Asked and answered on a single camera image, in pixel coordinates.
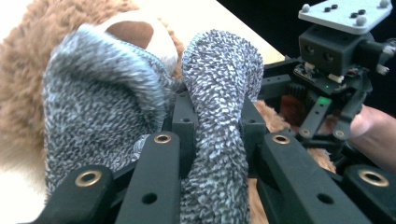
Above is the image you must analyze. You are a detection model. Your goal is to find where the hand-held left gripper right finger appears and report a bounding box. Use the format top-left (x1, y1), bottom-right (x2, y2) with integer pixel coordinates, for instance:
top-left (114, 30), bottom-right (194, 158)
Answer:
top-left (238, 95), bottom-right (372, 224)

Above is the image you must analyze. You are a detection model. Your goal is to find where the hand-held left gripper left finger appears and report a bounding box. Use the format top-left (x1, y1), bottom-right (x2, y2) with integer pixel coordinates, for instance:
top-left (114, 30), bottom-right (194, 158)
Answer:
top-left (114, 91), bottom-right (201, 224)

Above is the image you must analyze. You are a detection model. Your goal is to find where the grey knitted hat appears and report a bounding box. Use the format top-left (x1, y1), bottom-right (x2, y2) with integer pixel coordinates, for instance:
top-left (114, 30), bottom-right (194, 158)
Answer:
top-left (41, 22), bottom-right (265, 224)

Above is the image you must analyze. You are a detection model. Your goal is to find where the brown plush teddy bear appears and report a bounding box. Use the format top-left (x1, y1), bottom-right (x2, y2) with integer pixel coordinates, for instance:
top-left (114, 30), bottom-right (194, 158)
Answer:
top-left (0, 0), bottom-right (339, 224)

